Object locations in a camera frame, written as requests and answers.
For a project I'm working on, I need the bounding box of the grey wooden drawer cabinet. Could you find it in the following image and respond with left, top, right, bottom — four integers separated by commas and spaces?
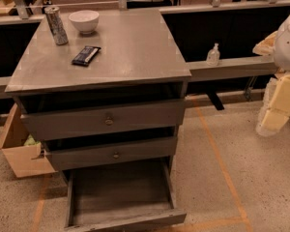
4, 8, 192, 232

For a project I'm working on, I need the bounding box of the grey open bottom drawer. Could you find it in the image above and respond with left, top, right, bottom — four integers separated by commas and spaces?
65, 159, 186, 232

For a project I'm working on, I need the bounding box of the dark blue rxbar wrapper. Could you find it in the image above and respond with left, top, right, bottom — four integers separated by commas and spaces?
72, 45, 101, 67

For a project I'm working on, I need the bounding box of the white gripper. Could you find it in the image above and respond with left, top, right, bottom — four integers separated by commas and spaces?
252, 31, 290, 136

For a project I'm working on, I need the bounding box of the clear sanitizer bottle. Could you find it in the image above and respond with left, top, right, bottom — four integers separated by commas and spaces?
206, 43, 220, 66

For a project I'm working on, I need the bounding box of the silver patterned can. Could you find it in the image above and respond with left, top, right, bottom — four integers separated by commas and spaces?
44, 6, 69, 45

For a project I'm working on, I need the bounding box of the white ceramic bowl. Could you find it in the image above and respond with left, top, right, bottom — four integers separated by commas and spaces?
69, 10, 100, 34

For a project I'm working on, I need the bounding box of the grey metal railing beam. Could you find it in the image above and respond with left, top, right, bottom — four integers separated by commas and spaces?
0, 56, 278, 100

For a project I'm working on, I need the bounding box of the grey top drawer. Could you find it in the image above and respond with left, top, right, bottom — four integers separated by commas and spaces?
21, 99, 185, 141

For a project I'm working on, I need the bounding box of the brown cardboard box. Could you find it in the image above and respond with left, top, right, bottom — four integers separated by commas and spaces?
0, 103, 55, 178

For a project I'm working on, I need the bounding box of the grey middle drawer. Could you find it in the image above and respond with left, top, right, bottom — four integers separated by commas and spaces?
45, 136, 177, 171

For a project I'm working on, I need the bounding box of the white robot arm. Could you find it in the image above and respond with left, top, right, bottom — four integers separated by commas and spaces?
252, 15, 290, 136

